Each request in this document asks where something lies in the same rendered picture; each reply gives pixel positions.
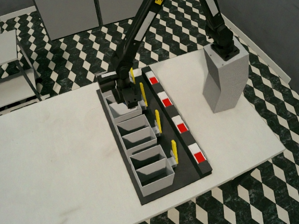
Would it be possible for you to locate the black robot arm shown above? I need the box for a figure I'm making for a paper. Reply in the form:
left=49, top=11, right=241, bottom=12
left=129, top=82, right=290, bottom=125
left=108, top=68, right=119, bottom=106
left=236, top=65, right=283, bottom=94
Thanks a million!
left=97, top=0, right=240, bottom=110

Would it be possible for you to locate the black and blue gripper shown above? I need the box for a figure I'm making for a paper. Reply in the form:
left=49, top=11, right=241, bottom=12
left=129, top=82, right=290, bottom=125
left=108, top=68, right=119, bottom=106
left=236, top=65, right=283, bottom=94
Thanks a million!
left=112, top=83, right=138, bottom=105

